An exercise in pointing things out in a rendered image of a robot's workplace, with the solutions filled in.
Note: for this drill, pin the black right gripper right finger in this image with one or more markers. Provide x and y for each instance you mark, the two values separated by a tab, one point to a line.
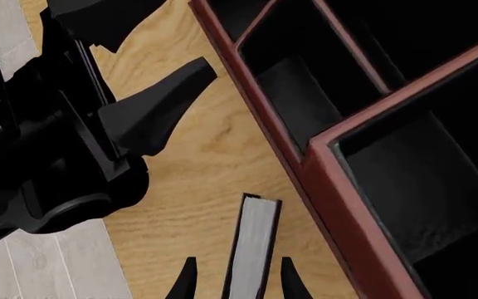
291	285

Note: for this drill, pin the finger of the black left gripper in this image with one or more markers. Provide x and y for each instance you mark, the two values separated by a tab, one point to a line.
156	102
106	21

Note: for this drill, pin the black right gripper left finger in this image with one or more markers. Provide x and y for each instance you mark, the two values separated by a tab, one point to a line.
187	285

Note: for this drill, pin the black book with white pages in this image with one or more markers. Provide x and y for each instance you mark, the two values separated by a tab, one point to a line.
252	246

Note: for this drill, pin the red-brown desk caddy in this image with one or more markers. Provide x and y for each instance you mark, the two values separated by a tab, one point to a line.
347	199

